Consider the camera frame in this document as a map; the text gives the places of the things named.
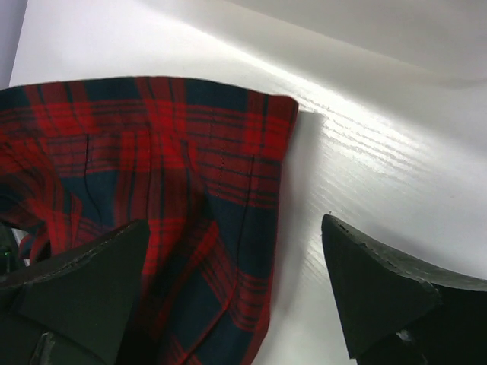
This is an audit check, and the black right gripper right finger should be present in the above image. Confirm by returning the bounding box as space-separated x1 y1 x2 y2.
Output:
321 214 486 365

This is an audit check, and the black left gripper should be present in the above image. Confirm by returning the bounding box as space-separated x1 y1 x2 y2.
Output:
0 224 19 278

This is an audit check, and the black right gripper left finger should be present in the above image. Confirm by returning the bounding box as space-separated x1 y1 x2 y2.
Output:
1 220 150 364

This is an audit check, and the red black plaid skirt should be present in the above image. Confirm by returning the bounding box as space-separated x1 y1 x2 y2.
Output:
1 77 298 364

